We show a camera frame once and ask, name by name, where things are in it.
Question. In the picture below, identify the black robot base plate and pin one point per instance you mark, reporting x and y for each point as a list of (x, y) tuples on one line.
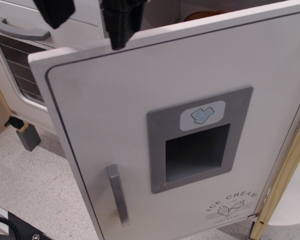
[(26, 231)]

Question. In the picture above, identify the grey oven door handle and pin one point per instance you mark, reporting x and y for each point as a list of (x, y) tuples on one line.
[(35, 34)]

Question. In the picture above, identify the grey fridge door handle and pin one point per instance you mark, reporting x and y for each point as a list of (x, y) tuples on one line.
[(118, 193)]

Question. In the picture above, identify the white toy oven door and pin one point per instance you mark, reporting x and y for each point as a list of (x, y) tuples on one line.
[(17, 83)]

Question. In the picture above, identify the black clamp bracket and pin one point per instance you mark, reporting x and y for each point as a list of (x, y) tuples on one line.
[(15, 122)]

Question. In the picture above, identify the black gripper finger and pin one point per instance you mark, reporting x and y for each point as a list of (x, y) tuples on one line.
[(55, 12), (122, 18)]

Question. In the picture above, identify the white toy fridge door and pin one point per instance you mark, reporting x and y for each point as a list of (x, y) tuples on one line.
[(98, 99)]

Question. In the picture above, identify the light wooden side post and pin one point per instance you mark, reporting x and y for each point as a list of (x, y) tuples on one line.
[(285, 174)]

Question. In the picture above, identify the grey ice dispenser panel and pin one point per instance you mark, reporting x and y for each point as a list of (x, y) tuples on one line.
[(196, 140)]

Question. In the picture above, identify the grey kitchen leg block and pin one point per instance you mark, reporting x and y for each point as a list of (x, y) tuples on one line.
[(29, 138)]

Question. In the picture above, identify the amber transparent plastic pot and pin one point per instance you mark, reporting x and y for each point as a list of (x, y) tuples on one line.
[(202, 14)]

